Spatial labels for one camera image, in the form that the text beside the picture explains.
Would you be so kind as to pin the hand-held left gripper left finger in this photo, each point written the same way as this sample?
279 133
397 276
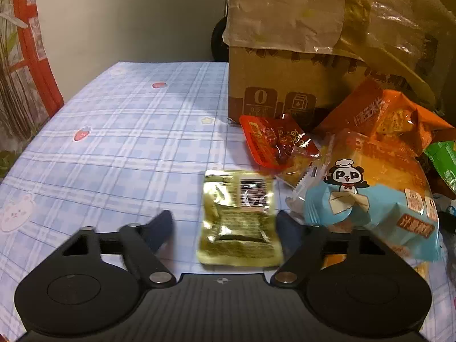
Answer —
160 228

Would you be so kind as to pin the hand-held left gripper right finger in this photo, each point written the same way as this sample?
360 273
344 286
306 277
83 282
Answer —
285 228

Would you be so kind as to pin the gold foil snack packet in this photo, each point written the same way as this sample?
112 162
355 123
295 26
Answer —
235 228

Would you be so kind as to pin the brown cardboard box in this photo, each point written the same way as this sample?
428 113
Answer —
285 67

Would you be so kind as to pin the clear wrapped bread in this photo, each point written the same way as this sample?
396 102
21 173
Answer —
297 174

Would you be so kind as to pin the red snack packet clear window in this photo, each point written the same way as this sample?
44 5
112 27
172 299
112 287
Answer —
274 139

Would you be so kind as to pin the blue panda bread packet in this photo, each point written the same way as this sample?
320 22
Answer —
377 192

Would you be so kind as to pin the blue plaid tablecloth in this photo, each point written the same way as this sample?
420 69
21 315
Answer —
124 131

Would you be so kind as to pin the orange snack packet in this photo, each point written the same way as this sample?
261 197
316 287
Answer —
377 117

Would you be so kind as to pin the green snack packet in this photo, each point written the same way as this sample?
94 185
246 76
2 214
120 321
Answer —
445 160

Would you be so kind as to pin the black round object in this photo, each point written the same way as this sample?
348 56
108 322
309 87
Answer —
218 39

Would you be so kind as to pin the red printed curtain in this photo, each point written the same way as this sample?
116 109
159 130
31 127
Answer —
21 60

